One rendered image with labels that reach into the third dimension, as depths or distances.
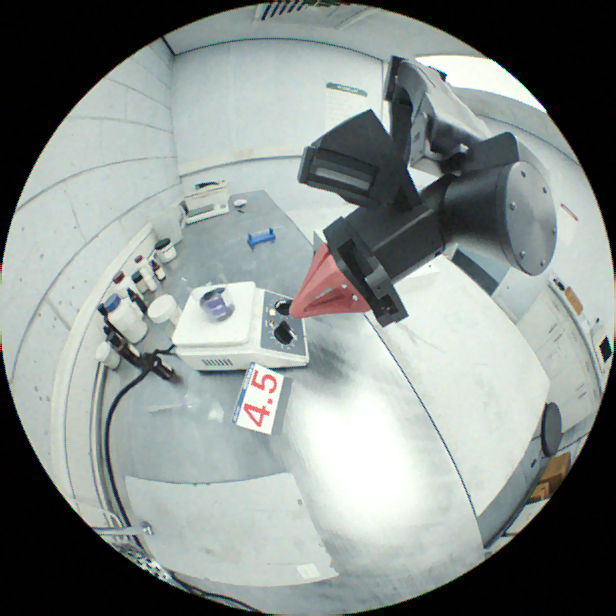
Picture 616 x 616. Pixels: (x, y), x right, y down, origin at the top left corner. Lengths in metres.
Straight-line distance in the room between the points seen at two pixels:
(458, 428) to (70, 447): 0.69
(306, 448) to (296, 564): 0.19
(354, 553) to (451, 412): 0.26
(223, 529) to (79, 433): 0.33
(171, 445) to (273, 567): 0.24
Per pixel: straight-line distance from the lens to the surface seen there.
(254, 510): 0.29
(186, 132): 1.79
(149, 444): 0.38
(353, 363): 0.31
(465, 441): 0.38
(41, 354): 0.52
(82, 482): 0.50
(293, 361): 0.27
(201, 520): 0.33
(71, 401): 0.50
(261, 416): 0.26
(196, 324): 0.28
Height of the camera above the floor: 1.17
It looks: 47 degrees down
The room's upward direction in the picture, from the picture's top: straight up
